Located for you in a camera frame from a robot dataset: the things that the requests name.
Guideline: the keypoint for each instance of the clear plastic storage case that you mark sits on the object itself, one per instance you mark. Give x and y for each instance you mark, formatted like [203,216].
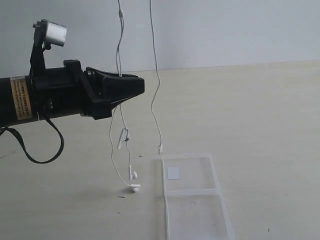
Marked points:
[194,204]

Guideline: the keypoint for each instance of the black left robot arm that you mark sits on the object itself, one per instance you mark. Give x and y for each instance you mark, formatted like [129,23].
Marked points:
[15,107]

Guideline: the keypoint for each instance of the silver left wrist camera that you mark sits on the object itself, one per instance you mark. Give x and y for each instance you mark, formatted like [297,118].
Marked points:
[49,33]

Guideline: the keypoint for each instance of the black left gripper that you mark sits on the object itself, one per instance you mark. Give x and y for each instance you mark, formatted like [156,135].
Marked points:
[70,90]

